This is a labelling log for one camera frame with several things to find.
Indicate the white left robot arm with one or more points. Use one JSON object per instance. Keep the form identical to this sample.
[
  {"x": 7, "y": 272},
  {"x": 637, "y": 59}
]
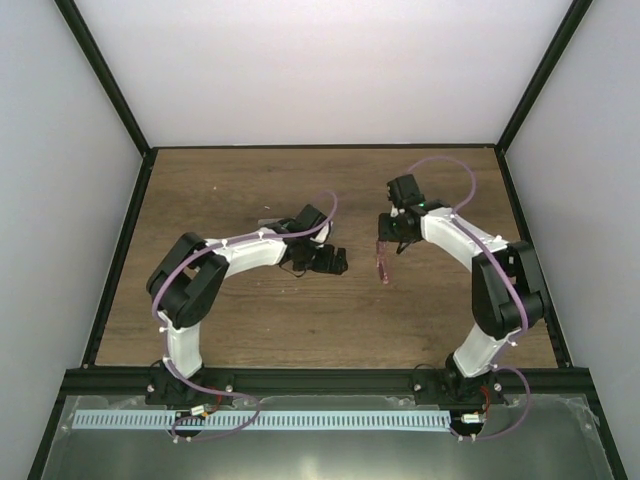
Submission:
[{"x": 185, "y": 285}]

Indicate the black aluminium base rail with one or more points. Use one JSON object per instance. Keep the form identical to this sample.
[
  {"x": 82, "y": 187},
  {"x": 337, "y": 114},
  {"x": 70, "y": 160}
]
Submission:
[{"x": 426, "y": 386}]

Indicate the grey sunglasses case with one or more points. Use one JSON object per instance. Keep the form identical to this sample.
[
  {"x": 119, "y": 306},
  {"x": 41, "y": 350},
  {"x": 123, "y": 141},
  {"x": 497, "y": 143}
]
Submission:
[{"x": 272, "y": 222}]

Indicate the light blue slotted cable duct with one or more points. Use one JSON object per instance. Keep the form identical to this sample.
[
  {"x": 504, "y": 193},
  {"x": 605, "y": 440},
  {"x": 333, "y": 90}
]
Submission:
[{"x": 437, "y": 421}]

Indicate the pink sunglasses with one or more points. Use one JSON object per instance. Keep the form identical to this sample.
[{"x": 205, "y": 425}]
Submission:
[{"x": 382, "y": 262}]

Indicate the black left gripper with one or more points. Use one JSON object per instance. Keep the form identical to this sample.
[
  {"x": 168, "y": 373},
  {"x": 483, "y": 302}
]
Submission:
[{"x": 326, "y": 267}]

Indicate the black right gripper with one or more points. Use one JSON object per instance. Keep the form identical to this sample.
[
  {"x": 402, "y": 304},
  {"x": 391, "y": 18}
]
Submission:
[{"x": 387, "y": 234}]

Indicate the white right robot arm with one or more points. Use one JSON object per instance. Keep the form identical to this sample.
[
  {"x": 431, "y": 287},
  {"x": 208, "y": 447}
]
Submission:
[{"x": 508, "y": 293}]

